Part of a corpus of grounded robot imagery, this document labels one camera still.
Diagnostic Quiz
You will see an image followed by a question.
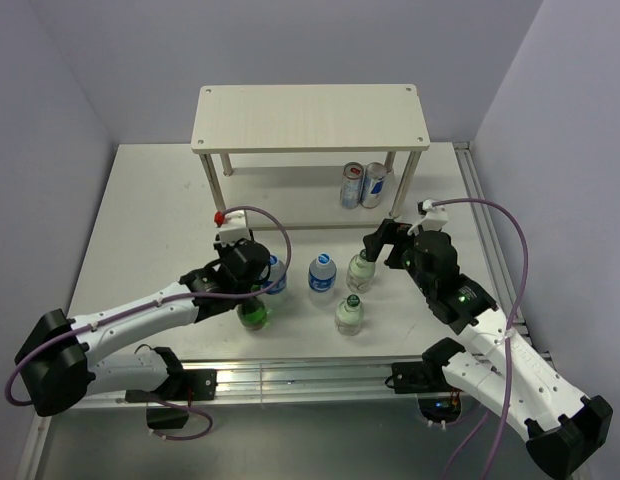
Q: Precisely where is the green glass bottle front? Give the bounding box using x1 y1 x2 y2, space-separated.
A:
236 296 268 331

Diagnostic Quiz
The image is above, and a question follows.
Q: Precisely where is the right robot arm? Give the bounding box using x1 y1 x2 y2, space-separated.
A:
363 219 613 479

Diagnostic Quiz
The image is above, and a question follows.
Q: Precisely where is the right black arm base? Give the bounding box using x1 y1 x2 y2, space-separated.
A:
384 361 462 424

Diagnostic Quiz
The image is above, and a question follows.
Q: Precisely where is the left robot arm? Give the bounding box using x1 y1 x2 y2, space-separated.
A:
11 240 270 417

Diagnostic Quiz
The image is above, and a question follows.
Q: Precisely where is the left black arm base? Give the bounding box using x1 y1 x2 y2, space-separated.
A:
124 369 217 442

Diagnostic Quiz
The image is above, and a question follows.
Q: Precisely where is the white two-tier shelf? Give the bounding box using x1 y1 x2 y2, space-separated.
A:
190 84 430 229

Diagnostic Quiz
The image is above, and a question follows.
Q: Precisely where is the clear soda bottle rear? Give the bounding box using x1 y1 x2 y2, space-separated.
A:
346 249 376 294

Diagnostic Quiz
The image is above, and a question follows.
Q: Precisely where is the clear soda bottle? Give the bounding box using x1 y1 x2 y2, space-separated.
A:
334 294 364 336
346 249 376 294

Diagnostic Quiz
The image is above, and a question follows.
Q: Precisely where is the left blue label water bottle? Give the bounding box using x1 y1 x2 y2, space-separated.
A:
261 255 287 309

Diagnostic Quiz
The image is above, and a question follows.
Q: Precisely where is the blue label water bottle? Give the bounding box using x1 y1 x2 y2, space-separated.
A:
261 255 287 309
308 253 337 306

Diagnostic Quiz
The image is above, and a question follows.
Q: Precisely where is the right blue label water bottle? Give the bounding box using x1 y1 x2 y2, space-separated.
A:
308 253 337 306

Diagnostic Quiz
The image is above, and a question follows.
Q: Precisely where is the light blue drink can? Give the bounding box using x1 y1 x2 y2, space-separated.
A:
340 162 364 209

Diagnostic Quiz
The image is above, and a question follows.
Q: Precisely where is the silver blue energy drink can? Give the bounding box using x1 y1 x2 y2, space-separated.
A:
360 162 387 209

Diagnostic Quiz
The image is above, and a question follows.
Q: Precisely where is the clear soda bottle front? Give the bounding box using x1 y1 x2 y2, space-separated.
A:
334 294 364 336

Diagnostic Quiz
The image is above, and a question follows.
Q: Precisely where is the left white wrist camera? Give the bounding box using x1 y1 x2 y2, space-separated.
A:
214 210 253 247

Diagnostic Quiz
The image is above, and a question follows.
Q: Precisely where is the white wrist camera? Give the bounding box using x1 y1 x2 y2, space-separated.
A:
214 210 253 247
408 199 449 236

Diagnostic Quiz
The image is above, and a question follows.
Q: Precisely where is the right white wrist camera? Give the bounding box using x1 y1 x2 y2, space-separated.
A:
408 199 449 236

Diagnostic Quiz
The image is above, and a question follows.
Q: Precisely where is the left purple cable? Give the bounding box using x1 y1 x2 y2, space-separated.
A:
3 205 293 405

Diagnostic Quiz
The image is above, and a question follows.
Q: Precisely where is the aluminium right rail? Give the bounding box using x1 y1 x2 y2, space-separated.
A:
452 141 556 374

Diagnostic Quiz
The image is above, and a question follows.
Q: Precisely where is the aluminium rail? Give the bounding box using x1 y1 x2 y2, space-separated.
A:
452 141 556 374
37 355 496 409

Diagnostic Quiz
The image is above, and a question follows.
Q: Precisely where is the aluminium front rail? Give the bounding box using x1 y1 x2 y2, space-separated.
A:
37 355 496 409

